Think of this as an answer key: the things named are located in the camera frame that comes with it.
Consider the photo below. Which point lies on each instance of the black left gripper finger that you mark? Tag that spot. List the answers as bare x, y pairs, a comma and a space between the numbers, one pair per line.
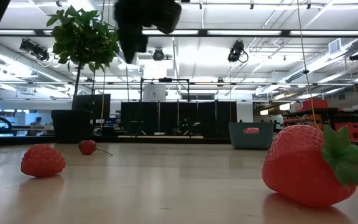
143, 43
129, 28

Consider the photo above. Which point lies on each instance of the red toy cherry with stem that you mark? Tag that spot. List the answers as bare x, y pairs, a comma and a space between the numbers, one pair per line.
87, 147

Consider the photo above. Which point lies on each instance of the small pink-red toy radish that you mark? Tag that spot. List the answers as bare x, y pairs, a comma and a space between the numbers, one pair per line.
251, 130

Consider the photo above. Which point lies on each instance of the blue-grey plastic tub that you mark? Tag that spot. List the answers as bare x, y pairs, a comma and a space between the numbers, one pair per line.
259, 141

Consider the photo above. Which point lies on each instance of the medium red toy strawberry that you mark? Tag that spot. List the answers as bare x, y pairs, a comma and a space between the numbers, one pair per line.
42, 161

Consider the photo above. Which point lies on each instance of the large red toy strawberry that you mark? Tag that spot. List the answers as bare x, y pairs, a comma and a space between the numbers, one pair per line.
294, 168

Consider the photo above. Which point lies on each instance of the green tree in black pot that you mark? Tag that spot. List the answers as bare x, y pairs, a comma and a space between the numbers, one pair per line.
82, 40

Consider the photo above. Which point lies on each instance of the black partition panels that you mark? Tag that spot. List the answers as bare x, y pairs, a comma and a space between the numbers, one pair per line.
166, 116

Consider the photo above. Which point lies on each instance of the black monitor screen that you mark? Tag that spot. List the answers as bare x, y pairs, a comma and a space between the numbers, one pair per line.
99, 107

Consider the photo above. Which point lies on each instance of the background robot with green light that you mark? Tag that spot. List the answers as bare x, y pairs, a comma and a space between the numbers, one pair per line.
186, 126

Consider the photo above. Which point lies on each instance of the white ceiling air vent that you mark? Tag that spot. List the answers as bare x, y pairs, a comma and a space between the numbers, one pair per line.
334, 46

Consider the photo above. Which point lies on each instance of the red storage bin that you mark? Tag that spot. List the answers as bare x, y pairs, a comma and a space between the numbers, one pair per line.
314, 104

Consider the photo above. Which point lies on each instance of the dark storage shelf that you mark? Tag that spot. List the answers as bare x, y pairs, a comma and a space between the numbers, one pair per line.
322, 110

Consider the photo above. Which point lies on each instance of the red plastic crate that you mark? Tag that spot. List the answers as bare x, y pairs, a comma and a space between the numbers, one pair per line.
350, 130

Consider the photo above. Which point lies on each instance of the black metal frame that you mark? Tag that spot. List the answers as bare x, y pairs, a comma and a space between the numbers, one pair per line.
165, 79

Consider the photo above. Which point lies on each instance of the black ceiling light rail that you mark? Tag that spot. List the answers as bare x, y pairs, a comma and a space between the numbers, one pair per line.
202, 32

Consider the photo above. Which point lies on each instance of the black table rail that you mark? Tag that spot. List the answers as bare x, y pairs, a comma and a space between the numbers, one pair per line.
26, 140

